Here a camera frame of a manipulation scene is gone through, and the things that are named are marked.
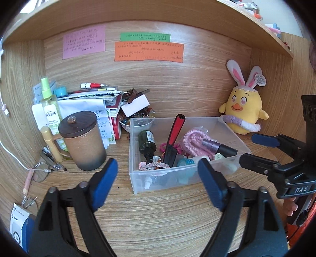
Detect white plastic tube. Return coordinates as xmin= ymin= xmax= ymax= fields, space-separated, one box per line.
xmin=195 ymin=153 xmax=225 ymax=165

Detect red and black handled tool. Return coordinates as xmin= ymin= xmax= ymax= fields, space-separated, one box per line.
xmin=163 ymin=114 xmax=185 ymax=167

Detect purple and black tube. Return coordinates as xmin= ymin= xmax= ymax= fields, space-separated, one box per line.
xmin=202 ymin=138 xmax=238 ymax=157

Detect white ceramic bowl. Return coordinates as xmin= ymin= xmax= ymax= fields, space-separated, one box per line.
xmin=119 ymin=119 xmax=155 ymax=135

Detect white bowl of small items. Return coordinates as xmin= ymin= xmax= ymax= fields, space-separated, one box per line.
xmin=118 ymin=106 xmax=156 ymax=125

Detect dark green glass bottle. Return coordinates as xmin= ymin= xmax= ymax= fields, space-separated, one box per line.
xmin=138 ymin=130 xmax=157 ymax=163

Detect thin wire ring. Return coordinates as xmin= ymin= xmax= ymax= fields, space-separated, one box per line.
xmin=22 ymin=195 xmax=39 ymax=208

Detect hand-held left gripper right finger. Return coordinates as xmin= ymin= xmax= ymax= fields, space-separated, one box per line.
xmin=197 ymin=158 xmax=289 ymax=257

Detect pink white braided bracelet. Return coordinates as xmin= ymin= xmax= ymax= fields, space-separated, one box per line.
xmin=139 ymin=161 xmax=171 ymax=171

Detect green paper note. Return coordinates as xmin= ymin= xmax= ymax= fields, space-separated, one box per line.
xmin=120 ymin=32 xmax=171 ymax=42

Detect pink paper note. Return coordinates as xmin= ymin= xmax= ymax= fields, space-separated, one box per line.
xmin=62 ymin=24 xmax=106 ymax=60

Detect stack of booklets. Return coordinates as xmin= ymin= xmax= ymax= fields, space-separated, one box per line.
xmin=57 ymin=86 xmax=123 ymax=109

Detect clear plastic storage box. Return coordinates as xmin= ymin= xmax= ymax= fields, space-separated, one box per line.
xmin=129 ymin=117 xmax=252 ymax=194

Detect person's right hand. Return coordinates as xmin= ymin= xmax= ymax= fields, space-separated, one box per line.
xmin=283 ymin=197 xmax=300 ymax=223

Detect blue and white carton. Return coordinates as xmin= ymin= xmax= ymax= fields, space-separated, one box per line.
xmin=10 ymin=203 xmax=37 ymax=249

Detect person's right forearm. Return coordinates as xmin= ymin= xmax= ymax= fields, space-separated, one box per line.
xmin=286 ymin=222 xmax=311 ymax=249

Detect yellow chick plush toy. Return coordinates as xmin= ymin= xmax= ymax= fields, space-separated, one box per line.
xmin=218 ymin=59 xmax=269 ymax=136

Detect red book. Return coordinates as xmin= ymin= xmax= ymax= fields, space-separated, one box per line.
xmin=109 ymin=99 xmax=123 ymax=140

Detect red and white pen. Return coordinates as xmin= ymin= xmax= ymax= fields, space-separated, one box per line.
xmin=80 ymin=83 xmax=108 ymax=89

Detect pink coiled rope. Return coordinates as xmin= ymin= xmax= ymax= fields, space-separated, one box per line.
xmin=178 ymin=128 xmax=218 ymax=160

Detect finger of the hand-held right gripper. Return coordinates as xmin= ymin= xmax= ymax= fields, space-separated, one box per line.
xmin=239 ymin=153 xmax=297 ymax=182
xmin=252 ymin=133 xmax=307 ymax=159

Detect white cable with pink connector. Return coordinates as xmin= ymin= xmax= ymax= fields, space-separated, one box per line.
xmin=0 ymin=140 xmax=34 ymax=196

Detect white printed paper sheet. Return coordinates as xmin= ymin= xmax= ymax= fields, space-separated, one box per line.
xmin=57 ymin=99 xmax=111 ymax=149

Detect pink and blue eraser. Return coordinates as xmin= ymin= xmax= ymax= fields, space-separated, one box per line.
xmin=265 ymin=23 xmax=282 ymax=35

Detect pens beside mug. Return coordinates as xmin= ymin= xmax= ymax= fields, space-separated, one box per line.
xmin=42 ymin=147 xmax=68 ymax=172

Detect pink stapler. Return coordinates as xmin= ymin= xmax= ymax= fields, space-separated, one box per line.
xmin=159 ymin=143 xmax=184 ymax=156

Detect teal patterned tape roll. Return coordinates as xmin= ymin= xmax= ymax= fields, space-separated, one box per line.
xmin=177 ymin=158 xmax=197 ymax=184

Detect brown lidded ceramic mug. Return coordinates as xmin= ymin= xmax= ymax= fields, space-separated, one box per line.
xmin=41 ymin=111 xmax=107 ymax=171

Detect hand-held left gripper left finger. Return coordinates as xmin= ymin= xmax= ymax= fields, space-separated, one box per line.
xmin=28 ymin=158 xmax=118 ymax=257

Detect yellow-green spray bottle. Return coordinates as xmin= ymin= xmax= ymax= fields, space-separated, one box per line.
xmin=40 ymin=77 xmax=70 ymax=152

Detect orange paper note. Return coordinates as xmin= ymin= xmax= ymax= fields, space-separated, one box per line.
xmin=114 ymin=41 xmax=185 ymax=63

